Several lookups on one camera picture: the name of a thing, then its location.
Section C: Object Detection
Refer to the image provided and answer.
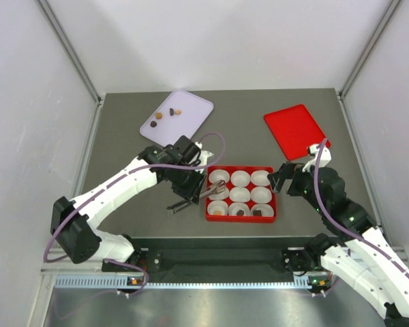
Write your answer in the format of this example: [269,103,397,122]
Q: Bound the white paper cup middle-right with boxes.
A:
[250,187,273,204]

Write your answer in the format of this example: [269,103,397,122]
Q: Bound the white paper cup centre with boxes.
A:
[229,187,251,203]

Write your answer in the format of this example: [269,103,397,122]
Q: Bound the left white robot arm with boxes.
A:
[50,136,213,270]

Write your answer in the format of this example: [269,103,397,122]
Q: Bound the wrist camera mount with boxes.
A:
[302,144,332,172]
[191,142,214,169]

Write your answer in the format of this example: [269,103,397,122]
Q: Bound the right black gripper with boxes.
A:
[267,160,327,214]

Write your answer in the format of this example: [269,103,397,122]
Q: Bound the white paper cup bottom-left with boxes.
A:
[207,200,228,216]

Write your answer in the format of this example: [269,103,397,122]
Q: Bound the white paper cup top-right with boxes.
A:
[250,170,270,187]

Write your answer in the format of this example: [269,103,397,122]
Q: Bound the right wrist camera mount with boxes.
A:
[302,144,332,172]

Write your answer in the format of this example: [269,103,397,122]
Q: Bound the white paper cup bottom-right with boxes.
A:
[251,204,275,217]

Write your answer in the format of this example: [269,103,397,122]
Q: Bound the red box lid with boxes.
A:
[264,104,326,161]

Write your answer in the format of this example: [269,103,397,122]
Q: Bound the red chocolate box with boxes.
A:
[205,166,277,223]

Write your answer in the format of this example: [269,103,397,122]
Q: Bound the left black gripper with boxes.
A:
[171,163,207,205]

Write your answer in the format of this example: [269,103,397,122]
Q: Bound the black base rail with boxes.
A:
[102,236,320,283]

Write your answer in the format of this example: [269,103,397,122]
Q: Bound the white paper cup middle-left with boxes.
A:
[207,183,229,200]

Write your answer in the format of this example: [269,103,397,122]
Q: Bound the grey slotted cable duct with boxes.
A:
[55,275,332,290]

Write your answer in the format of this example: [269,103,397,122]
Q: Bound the metal tongs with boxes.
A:
[166,180,226,216]

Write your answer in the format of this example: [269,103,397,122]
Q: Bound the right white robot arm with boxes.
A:
[267,162,409,326]

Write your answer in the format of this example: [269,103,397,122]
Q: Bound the lavender plastic tray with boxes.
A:
[140,89,214,146]

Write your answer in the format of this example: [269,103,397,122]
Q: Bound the white paper cup top-middle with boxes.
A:
[230,170,251,187]

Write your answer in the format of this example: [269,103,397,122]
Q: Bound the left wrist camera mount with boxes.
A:
[191,142,214,169]

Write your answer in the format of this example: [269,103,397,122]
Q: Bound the white paper cup bottom-middle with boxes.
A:
[228,202,251,217]

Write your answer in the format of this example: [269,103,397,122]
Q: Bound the white paper cup top-left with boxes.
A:
[209,169,230,184]

